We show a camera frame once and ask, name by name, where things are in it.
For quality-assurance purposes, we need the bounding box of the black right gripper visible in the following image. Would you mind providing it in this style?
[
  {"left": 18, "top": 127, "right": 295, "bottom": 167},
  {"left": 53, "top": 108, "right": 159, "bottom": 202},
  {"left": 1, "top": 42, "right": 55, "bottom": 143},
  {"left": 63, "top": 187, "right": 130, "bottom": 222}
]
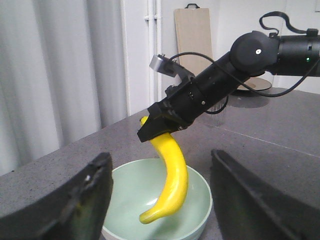
[{"left": 137, "top": 76, "right": 208, "bottom": 143}]

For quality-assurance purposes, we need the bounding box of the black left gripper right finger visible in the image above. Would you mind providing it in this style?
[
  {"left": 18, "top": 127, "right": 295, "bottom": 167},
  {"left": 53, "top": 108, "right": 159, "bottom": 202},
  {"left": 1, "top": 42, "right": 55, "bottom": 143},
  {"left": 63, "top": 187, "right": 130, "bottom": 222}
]
[{"left": 211, "top": 149, "right": 320, "bottom": 240}]

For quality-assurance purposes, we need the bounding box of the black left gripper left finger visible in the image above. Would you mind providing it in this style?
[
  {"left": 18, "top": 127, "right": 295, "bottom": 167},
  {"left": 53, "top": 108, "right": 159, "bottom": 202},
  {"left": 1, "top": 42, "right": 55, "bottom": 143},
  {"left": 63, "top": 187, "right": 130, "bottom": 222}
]
[{"left": 0, "top": 152, "right": 113, "bottom": 240}]

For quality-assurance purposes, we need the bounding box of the yellow banana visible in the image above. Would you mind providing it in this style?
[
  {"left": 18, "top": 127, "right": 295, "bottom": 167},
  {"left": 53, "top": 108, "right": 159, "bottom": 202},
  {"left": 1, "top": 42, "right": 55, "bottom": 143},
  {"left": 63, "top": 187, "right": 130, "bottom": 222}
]
[{"left": 139, "top": 132, "right": 189, "bottom": 224}]

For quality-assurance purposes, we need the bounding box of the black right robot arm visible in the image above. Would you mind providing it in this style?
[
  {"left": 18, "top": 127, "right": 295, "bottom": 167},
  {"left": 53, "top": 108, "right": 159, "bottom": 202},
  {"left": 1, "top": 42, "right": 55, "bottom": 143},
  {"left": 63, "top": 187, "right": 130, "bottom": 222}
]
[{"left": 137, "top": 31, "right": 320, "bottom": 142}]

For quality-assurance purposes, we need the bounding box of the green ribbed bowl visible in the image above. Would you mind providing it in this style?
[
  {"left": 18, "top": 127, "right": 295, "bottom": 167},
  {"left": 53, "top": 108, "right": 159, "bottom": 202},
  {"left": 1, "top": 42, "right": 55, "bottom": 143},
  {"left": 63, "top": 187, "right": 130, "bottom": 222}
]
[{"left": 102, "top": 158, "right": 213, "bottom": 240}]

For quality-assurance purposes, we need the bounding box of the brown cardboard board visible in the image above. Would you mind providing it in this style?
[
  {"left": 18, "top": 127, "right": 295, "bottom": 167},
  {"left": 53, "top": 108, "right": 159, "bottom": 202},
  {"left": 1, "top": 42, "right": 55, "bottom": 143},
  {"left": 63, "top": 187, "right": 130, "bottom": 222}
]
[{"left": 174, "top": 3, "right": 213, "bottom": 58}]

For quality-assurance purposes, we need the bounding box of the grey curtain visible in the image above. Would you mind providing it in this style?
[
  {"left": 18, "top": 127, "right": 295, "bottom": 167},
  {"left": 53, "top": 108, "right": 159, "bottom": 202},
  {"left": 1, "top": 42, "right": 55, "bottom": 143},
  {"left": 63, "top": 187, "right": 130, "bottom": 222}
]
[{"left": 0, "top": 0, "right": 127, "bottom": 174}]

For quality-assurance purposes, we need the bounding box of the round cardboard base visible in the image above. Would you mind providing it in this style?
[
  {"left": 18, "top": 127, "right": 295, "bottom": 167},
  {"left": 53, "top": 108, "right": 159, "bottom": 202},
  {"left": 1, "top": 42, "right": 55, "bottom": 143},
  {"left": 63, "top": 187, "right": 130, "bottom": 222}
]
[{"left": 244, "top": 77, "right": 272, "bottom": 91}]

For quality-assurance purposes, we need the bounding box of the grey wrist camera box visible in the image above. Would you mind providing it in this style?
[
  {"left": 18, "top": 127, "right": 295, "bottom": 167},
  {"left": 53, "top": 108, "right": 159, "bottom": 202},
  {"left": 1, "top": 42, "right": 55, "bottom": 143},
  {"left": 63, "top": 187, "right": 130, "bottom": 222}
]
[{"left": 149, "top": 54, "right": 177, "bottom": 77}]

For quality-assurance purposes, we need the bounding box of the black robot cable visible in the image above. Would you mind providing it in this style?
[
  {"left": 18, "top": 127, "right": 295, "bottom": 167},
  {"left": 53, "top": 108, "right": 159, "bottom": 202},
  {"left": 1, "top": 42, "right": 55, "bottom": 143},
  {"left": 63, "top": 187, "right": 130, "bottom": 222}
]
[{"left": 169, "top": 11, "right": 320, "bottom": 98}]

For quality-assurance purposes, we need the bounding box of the white wall pipe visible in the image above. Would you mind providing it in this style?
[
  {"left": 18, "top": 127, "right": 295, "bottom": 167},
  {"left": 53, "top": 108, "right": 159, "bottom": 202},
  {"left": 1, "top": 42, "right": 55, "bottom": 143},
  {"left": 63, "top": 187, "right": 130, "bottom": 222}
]
[{"left": 144, "top": 0, "right": 163, "bottom": 104}]

